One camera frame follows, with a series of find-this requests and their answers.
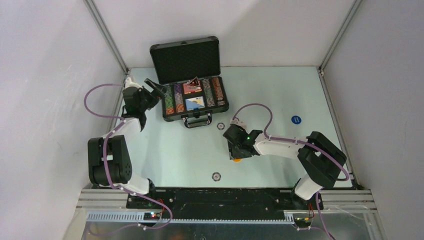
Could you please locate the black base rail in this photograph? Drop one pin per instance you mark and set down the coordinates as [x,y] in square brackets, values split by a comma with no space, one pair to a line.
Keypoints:
[234,204]

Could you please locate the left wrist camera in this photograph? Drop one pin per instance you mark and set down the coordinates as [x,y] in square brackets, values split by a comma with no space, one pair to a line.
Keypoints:
[131,83]

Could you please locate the red playing card box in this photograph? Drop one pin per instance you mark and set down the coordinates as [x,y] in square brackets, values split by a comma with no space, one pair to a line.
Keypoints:
[191,89]

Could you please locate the triangular dealer button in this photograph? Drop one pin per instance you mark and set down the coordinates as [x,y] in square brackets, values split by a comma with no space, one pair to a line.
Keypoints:
[194,83]

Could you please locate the poker chip front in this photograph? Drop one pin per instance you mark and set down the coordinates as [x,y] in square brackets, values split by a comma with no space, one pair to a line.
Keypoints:
[216,176]

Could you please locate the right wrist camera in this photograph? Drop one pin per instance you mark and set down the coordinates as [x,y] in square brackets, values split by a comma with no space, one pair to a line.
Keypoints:
[238,122]

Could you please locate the black poker set case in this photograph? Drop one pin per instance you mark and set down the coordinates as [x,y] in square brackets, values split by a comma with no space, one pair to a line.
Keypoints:
[190,71]

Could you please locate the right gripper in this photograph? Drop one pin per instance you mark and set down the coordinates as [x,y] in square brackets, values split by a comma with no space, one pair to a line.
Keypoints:
[233,154]

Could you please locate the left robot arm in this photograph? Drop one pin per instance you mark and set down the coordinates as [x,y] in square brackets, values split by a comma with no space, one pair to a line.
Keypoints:
[109,161]

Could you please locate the blue playing card box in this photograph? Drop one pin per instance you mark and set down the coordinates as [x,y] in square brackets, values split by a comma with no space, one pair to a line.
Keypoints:
[194,103]

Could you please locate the poker chip near disc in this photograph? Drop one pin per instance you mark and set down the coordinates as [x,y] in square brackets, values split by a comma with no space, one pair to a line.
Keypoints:
[220,126]

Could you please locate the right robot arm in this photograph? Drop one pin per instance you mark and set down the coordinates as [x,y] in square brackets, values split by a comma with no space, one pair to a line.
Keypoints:
[322,161]

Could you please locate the blue round button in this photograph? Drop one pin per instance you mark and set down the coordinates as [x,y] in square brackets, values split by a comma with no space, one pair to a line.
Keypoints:
[296,119]

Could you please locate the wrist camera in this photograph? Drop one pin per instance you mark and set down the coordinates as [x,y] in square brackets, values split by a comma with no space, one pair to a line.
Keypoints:
[238,122]
[131,83]

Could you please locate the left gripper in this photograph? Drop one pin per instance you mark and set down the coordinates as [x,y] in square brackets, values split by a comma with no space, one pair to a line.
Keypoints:
[158,90]

